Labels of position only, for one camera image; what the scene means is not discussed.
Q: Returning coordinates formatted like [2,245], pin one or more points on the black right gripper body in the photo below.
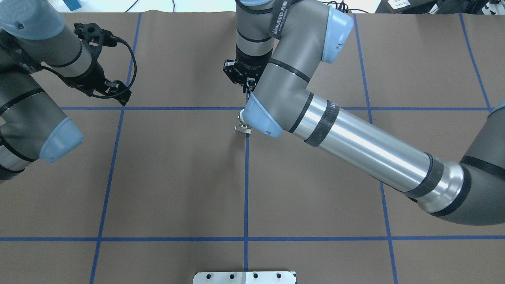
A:
[250,65]

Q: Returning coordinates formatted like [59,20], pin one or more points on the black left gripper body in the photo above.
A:
[93,75]

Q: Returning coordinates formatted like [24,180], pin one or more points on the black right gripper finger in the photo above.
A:
[249,88]

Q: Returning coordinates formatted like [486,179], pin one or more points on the white brass PPR valve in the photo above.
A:
[242,126]

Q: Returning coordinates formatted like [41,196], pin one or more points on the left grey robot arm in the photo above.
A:
[36,37]

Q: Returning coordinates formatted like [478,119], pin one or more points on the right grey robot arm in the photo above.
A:
[279,46]

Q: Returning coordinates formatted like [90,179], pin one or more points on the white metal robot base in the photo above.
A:
[246,277]

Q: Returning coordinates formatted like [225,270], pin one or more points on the blue box in background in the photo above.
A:
[73,5]

